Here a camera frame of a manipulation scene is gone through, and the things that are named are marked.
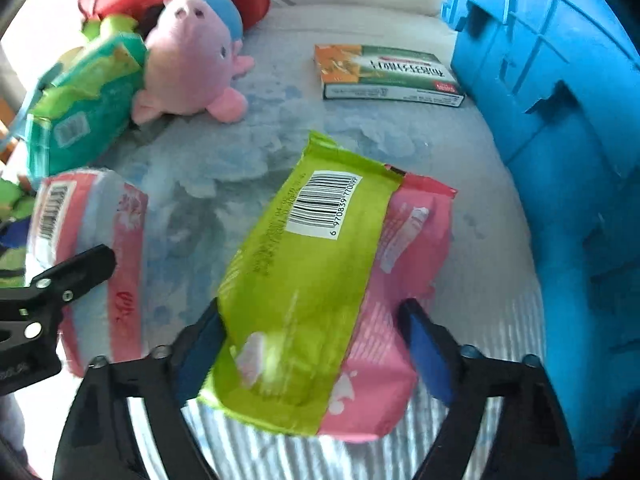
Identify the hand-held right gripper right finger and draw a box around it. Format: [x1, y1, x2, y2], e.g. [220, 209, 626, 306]
[397, 298, 578, 480]

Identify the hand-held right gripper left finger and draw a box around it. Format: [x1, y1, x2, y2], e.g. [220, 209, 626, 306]
[52, 297, 226, 480]

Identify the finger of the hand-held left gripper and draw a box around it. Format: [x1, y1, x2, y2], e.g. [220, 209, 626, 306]
[0, 244, 118, 342]

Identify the pink tissue pack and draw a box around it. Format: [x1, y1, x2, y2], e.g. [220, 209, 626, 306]
[27, 167, 151, 378]

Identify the pink and green packet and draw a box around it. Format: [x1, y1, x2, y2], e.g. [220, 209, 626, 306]
[196, 131, 458, 443]

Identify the blue plastic crate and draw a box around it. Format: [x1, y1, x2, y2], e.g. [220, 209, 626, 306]
[430, 0, 640, 478]

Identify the striped grey bed sheet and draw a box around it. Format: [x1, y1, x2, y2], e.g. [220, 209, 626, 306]
[0, 5, 546, 480]

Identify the teal wet wipes pack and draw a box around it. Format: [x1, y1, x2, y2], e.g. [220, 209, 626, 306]
[20, 32, 148, 188]

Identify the pink pig plush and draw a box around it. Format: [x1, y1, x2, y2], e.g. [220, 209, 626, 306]
[131, 0, 256, 126]

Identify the green frog plush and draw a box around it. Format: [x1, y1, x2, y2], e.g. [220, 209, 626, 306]
[82, 14, 138, 41]

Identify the green and orange box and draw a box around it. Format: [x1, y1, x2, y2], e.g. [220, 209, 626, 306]
[314, 44, 466, 108]

